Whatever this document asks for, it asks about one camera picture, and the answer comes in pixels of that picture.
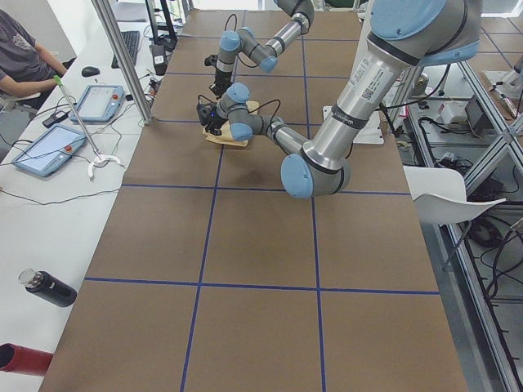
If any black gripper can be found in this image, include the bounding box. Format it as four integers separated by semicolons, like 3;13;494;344
204;55;234;99
196;103;227;136

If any beige long sleeve printed shirt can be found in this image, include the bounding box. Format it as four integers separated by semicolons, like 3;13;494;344
201;109;248;147

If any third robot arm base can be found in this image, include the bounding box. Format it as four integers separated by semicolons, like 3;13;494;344
483;57;522;102

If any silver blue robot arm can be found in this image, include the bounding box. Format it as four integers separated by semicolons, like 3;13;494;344
197;0;483;198
204;0;315;98

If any black keyboard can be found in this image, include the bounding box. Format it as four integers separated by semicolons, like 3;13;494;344
120;30;141;66

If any far blue teach pendant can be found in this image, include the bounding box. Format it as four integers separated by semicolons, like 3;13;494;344
75;84;125;123

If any blue teach pendant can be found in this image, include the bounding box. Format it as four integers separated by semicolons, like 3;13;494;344
75;84;125;123
11;124;86;177

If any metal reacher grabber tool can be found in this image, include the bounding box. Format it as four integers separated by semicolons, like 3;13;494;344
53;75;124;181

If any black computer mouse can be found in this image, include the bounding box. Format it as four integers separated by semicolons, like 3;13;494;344
81;66;100;78

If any near blue teach pendant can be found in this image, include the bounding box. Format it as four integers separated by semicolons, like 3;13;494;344
11;124;86;177

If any seated person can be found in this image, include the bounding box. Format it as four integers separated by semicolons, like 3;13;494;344
1;11;74;109

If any black water bottle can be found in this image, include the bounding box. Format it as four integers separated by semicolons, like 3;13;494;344
18;269;77;307

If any white plastic chair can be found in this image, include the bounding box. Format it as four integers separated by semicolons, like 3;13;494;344
403;166;506;225

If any red cylinder bottle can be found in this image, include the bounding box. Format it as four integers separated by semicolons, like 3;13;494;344
1;343;53;376

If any aluminium frame post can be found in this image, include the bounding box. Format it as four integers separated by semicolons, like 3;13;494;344
92;0;152;125

